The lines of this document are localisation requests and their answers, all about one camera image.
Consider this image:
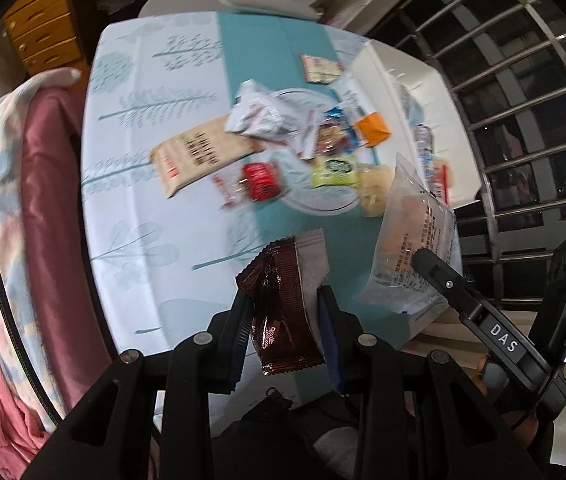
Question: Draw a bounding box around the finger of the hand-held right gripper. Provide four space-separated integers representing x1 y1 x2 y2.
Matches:
410 248 486 320

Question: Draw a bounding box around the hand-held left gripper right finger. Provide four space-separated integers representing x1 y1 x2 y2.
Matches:
315 285 546 480

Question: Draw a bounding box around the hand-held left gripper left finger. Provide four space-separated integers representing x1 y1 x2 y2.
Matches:
22 285 256 480

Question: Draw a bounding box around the dark brown snack packet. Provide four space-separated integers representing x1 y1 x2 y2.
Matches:
235 227 330 377

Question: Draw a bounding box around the clear bread bag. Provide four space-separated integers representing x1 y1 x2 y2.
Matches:
353 152 460 319

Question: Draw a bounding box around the red white snack box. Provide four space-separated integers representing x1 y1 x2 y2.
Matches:
435 164 452 207

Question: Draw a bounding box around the yellow cracker packet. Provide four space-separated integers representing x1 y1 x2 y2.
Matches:
358 164 396 219

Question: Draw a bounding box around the green snack packet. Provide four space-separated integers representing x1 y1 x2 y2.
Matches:
310 155 362 189

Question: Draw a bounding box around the red brown snack packet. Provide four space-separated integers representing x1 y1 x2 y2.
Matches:
308 122 358 159

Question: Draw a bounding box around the white plastic bin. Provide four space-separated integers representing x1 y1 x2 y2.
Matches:
350 39 484 212

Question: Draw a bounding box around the person's right hand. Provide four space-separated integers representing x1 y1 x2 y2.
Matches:
475 352 556 447

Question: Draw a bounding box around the small red snack packet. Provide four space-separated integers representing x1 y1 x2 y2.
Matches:
213 160 290 212

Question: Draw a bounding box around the white orange snack packet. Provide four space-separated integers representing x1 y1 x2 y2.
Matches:
335 72 392 149

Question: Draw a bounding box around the long beige snack packet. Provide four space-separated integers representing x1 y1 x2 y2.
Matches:
150 115 264 199

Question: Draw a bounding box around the blue snack packet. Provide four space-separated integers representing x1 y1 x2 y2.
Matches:
323 105 364 152

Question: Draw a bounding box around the metal window grille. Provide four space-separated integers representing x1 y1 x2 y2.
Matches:
367 0 566 311

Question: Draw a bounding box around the cream brown snack packet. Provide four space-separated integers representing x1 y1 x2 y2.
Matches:
300 54 345 84

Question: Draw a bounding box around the crumpled white plastic bag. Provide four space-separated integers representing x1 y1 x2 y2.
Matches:
94 0 144 16

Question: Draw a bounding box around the wooden desk with drawers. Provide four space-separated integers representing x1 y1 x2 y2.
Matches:
3 0 244 77

